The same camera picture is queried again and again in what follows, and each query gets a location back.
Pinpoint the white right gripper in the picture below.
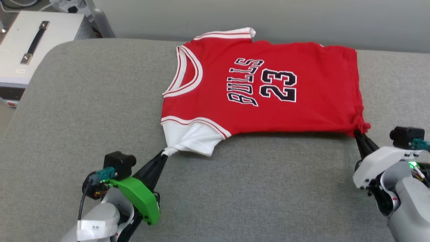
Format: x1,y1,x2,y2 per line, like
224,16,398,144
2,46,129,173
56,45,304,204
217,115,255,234
353,131,422,189

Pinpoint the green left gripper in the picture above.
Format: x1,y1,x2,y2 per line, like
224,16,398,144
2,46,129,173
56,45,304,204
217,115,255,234
107,153,168,226

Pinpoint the red Bulls 23 jersey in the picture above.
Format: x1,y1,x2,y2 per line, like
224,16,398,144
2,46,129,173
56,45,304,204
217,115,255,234
161,28,372,157

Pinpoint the white power strip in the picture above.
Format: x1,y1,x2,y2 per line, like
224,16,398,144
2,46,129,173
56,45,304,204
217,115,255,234
50,0,91,15

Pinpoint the white metal equipment box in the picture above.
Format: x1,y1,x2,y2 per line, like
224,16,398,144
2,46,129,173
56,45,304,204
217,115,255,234
0,10,98,108

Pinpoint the black cable with teal plug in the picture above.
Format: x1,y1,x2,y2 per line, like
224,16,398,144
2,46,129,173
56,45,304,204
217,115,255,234
77,167,116,242
412,138,430,152

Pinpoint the grey metal frame post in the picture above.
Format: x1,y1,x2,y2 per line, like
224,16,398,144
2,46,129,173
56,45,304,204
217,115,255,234
84,0,115,38

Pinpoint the black strap handle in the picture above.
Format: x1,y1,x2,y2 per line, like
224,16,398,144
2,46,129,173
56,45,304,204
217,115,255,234
20,21,50,65

